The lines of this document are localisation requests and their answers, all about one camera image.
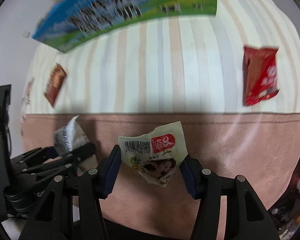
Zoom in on cardboard milk box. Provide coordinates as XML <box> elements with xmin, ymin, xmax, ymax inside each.
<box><xmin>32</xmin><ymin>0</ymin><xmax>217</xmax><ymax>53</ymax></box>

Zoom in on small red snack packet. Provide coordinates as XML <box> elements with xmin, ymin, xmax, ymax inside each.
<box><xmin>243</xmin><ymin>45</ymin><xmax>279</xmax><ymax>106</ymax></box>

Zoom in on silver white snack packet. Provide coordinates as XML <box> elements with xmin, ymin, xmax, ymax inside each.
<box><xmin>53</xmin><ymin>115</ymin><xmax>90</xmax><ymax>157</ymax></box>

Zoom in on brown snack packet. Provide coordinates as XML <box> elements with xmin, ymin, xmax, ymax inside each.
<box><xmin>43</xmin><ymin>63</ymin><xmax>67</xmax><ymax>108</ymax></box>

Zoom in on small cream snack sachet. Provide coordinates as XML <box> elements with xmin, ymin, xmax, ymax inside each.
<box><xmin>118</xmin><ymin>121</ymin><xmax>188</xmax><ymax>187</ymax></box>

